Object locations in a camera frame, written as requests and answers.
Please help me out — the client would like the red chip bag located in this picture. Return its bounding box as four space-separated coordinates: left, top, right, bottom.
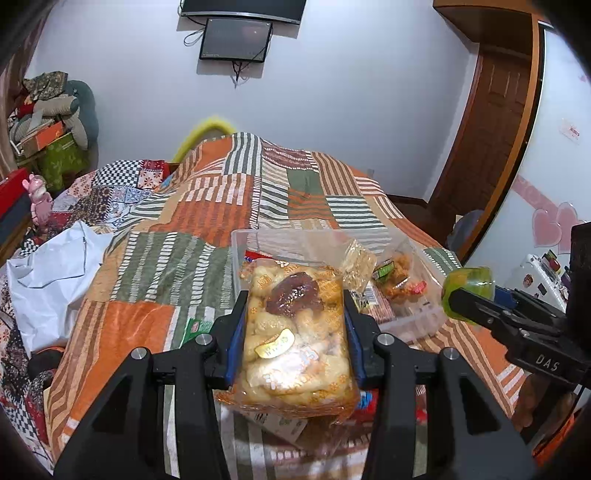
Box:
239 249 271 274

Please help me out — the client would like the wooden door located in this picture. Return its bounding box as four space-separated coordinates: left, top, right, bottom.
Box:
424 14 546 260

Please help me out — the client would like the green jelly cup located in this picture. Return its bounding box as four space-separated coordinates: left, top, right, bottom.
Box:
441 266 496 322

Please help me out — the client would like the wooden wall cabinet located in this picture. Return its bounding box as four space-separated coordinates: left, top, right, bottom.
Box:
433 0 546 57

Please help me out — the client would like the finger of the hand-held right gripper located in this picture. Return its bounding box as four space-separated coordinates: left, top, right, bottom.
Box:
494 285 568 319
448 286 525 334

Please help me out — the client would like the red box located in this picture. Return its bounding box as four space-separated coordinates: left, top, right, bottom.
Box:
0 168 34 250

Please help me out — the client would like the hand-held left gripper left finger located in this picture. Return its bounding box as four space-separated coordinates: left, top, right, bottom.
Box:
53 291 250 480

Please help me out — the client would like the blue snack packet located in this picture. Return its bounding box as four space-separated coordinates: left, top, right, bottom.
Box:
355 390 383 424

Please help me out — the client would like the striped patchwork blanket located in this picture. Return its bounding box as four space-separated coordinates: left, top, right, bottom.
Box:
46 131 533 480

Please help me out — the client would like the small black wall monitor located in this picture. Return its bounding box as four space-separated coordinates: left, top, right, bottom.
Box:
199 17 273 64

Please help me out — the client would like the orange fried snack packet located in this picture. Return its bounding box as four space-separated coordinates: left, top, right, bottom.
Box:
372 251 428 302

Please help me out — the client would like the sponge cake packet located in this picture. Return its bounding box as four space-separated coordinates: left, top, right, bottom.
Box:
342 238 378 296

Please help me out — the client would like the orange cardboard box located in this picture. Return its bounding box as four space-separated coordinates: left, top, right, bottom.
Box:
20 122 66 156

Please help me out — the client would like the pink plush toy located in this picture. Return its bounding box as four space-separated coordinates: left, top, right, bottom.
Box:
23 174 54 227

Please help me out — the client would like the grey blue cushion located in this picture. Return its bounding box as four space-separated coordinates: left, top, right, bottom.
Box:
64 80 100 149

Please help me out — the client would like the white wardrobe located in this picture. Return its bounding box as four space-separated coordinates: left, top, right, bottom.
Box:
462 22 591 315

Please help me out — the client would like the grey blue bag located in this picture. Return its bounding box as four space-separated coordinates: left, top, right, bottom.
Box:
445 209 486 265

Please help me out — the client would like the patterned folded cloth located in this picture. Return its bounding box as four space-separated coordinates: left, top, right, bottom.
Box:
22 71 71 100

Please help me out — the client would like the black wall television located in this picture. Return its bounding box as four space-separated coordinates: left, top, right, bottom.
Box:
180 0 308 24

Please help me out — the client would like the clear plastic container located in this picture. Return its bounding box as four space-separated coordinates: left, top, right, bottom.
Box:
231 228 463 345

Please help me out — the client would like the yellow curved object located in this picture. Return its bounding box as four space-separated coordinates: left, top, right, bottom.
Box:
172 115 237 163

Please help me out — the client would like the floral checkered quilt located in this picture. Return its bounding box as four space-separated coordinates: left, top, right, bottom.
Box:
0 159 172 464

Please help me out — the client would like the white cloth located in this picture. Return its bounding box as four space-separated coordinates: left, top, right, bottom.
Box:
6 220 115 357

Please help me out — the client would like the clear pastry bag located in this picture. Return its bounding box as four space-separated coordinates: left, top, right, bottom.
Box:
217 260 362 424

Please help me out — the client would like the long cracker packet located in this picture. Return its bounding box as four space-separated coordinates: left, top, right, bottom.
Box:
358 282 399 325

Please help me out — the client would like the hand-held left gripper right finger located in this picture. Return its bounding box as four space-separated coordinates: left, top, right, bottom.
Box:
342 295 539 480

